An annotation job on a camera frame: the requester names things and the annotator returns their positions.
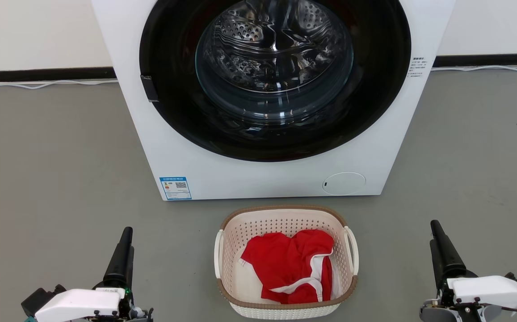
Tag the white front-load washing machine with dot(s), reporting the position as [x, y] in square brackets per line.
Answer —
[262, 179]

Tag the round white filter cover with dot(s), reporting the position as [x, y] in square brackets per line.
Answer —
[344, 184]

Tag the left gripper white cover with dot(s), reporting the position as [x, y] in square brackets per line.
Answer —
[79, 302]

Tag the blue energy label sticker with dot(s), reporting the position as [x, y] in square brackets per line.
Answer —
[175, 188]

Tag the round black washer door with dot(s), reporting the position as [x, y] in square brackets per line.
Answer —
[374, 89]

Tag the cream perforated laundry basket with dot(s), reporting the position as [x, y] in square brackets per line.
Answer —
[285, 219]

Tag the red garment with white trim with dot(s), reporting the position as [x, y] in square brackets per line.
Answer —
[285, 264]

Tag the small printed text sticker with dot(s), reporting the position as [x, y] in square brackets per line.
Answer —
[418, 67]

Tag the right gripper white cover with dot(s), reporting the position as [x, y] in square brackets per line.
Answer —
[490, 290]

